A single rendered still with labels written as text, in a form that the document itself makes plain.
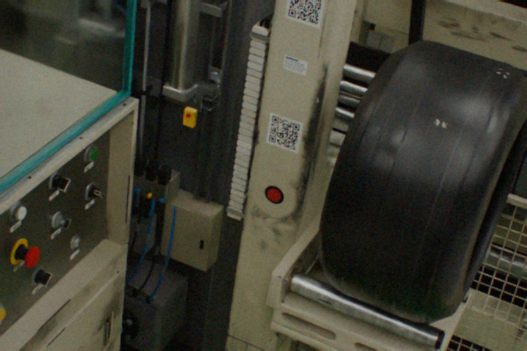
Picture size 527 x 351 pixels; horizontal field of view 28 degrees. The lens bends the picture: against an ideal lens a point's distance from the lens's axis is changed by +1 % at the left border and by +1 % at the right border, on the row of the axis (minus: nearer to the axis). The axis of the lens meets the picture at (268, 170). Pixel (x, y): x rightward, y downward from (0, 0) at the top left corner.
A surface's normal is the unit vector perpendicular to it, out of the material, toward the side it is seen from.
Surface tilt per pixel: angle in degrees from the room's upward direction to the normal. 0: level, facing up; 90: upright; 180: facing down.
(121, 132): 90
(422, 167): 53
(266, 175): 90
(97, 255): 0
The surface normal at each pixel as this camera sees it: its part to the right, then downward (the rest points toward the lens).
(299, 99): -0.41, 0.46
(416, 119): -0.15, -0.40
